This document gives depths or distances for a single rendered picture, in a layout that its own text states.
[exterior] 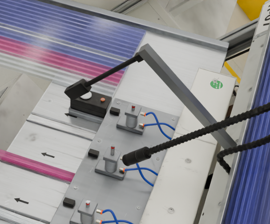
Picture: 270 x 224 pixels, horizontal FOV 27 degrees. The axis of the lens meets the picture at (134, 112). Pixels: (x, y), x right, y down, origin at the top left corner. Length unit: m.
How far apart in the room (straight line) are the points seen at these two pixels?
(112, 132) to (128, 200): 0.15
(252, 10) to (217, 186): 3.39
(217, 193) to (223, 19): 1.79
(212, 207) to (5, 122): 0.82
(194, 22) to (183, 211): 1.57
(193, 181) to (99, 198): 0.16
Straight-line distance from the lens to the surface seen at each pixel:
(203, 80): 1.11
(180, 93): 0.85
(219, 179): 0.89
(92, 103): 1.09
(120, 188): 0.94
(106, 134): 1.01
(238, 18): 4.13
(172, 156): 0.97
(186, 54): 1.29
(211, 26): 2.49
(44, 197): 1.00
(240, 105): 1.01
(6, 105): 1.56
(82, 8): 1.37
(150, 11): 2.29
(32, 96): 1.62
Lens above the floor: 1.83
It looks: 40 degrees down
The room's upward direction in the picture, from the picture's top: 66 degrees clockwise
